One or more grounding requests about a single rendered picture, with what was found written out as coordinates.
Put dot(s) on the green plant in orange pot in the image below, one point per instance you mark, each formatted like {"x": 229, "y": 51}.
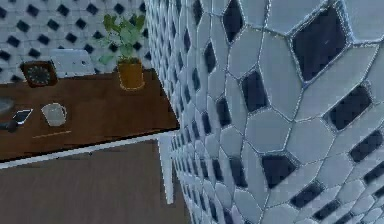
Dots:
{"x": 129, "y": 63}

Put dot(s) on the small black object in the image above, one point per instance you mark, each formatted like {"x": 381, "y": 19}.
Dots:
{"x": 8, "y": 126}

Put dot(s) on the brown wooden table white legs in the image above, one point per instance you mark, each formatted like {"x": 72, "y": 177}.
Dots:
{"x": 100, "y": 110}

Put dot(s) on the orange pencil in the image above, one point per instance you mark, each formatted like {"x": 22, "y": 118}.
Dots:
{"x": 51, "y": 134}

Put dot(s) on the white laptop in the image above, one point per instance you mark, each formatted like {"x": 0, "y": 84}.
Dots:
{"x": 71, "y": 62}

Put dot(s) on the white framed mobile phone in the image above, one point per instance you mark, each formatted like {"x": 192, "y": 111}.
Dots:
{"x": 22, "y": 116}

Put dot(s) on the white mug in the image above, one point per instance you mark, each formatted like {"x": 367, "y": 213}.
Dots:
{"x": 54, "y": 114}

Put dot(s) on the brown square clock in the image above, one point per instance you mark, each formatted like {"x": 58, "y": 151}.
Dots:
{"x": 39, "y": 74}

